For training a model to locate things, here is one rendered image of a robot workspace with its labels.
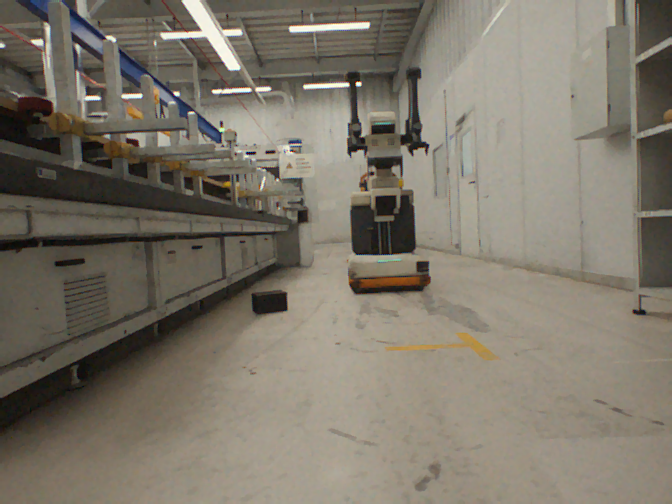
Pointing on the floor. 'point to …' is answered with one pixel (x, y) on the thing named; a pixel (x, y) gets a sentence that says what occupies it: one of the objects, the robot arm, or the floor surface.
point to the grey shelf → (651, 149)
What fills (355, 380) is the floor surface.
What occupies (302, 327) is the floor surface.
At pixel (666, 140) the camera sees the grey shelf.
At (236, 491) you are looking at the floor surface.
